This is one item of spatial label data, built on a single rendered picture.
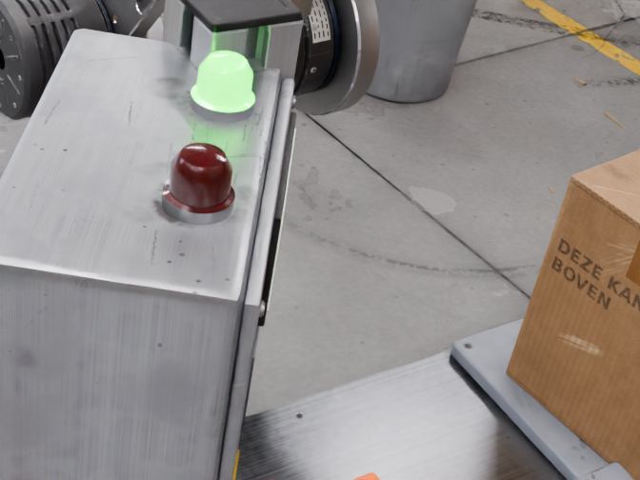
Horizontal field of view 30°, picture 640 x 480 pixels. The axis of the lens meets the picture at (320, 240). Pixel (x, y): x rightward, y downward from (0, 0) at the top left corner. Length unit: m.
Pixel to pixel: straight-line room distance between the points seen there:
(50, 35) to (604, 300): 0.83
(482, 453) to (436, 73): 2.33
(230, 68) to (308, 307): 2.24
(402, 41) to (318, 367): 1.19
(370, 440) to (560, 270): 0.26
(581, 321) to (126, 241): 0.88
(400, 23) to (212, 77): 2.93
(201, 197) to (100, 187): 0.04
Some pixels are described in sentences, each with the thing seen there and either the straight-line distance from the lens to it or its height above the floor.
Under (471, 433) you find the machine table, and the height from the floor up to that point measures 0.83.
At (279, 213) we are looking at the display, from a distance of 0.46.
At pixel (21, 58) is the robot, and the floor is 0.92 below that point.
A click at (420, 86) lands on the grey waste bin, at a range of 3.52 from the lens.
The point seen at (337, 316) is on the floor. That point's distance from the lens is 2.69.
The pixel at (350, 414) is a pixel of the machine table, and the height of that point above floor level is 0.83.
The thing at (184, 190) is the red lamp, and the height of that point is 1.49.
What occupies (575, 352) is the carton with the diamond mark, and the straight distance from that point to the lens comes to 1.27.
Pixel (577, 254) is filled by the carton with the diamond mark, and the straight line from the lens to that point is 1.22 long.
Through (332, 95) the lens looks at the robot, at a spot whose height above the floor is 1.08.
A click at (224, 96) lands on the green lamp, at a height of 1.49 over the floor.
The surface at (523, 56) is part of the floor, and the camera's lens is 3.96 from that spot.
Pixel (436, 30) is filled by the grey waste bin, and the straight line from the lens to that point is 3.42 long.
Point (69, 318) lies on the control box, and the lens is 0.41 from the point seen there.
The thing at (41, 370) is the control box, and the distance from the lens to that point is 0.43.
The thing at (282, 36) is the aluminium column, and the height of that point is 1.49.
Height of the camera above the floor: 1.73
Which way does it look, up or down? 36 degrees down
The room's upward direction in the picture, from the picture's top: 11 degrees clockwise
